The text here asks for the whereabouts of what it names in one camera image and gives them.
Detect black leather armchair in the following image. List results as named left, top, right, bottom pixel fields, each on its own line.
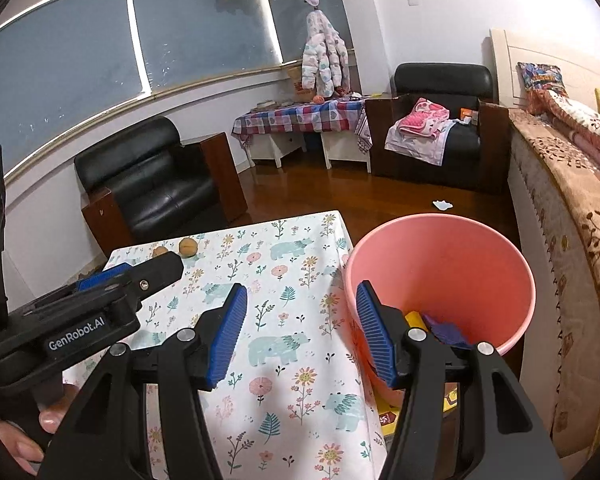
left=74, top=116, right=248, bottom=256
left=365, top=62, right=511, bottom=196

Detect pale pink cloth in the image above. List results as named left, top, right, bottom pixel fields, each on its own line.
left=384, top=120, right=461, bottom=167

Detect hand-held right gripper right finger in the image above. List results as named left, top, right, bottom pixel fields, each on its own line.
left=355, top=281, right=566, bottom=480

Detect white low table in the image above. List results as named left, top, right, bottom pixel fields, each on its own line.
left=250, top=130, right=372, bottom=173

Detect person's left hand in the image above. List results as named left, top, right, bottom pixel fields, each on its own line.
left=0, top=382, right=81, bottom=476

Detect pink plastic bucket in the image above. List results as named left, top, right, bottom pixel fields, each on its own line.
left=344, top=214, right=537, bottom=411

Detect floral bear print tablecloth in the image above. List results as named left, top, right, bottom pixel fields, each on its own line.
left=60, top=210, right=388, bottom=480

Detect rolled floral quilt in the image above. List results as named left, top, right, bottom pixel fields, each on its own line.
left=527, top=87, right=600, bottom=186

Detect pink printed cloth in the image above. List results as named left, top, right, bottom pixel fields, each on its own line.
left=397, top=97, right=451, bottom=141

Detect cream bed headboard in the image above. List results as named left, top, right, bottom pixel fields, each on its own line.
left=489, top=27, right=600, bottom=111

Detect checkered table cloth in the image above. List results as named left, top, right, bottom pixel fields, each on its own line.
left=232, top=99, right=371, bottom=156

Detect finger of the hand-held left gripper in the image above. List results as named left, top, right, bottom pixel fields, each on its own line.
left=75, top=261, right=133, bottom=293
left=102, top=251, right=185, bottom=306

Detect yellow printed box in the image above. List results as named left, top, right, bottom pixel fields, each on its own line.
left=377, top=382, right=458, bottom=436

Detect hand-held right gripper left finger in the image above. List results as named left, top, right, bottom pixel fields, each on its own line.
left=37, top=282, right=248, bottom=480

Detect curved bay window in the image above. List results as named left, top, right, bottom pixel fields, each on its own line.
left=0, top=0, right=353, bottom=186

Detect purple plastic bag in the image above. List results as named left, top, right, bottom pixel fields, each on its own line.
left=421, top=312, right=473, bottom=351

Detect hanging padded print jacket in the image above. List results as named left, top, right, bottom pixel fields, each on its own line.
left=301, top=10, right=350, bottom=98

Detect brown paper bag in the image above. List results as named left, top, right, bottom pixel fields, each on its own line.
left=289, top=65, right=313, bottom=101

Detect colourful printed pillow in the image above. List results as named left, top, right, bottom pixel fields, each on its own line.
left=516, top=61, right=567, bottom=116

